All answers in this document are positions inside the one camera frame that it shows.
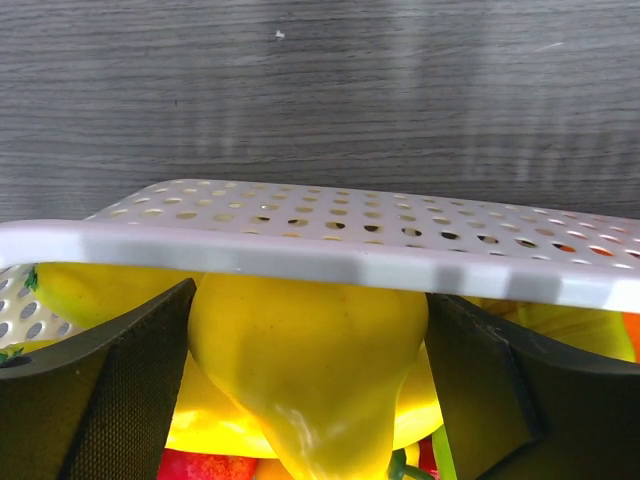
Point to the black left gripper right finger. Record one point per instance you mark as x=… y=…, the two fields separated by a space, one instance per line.
x=519 y=405

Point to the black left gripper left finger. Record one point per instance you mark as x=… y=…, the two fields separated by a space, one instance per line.
x=99 y=404

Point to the red toy tomato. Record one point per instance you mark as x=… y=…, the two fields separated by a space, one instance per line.
x=180 y=465

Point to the yellow toy banana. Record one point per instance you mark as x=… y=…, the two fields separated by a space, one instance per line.
x=46 y=304

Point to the small orange toy fruit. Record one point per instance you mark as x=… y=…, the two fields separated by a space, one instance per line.
x=632 y=327

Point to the white perforated plastic basket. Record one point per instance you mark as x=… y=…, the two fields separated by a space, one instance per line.
x=381 y=239

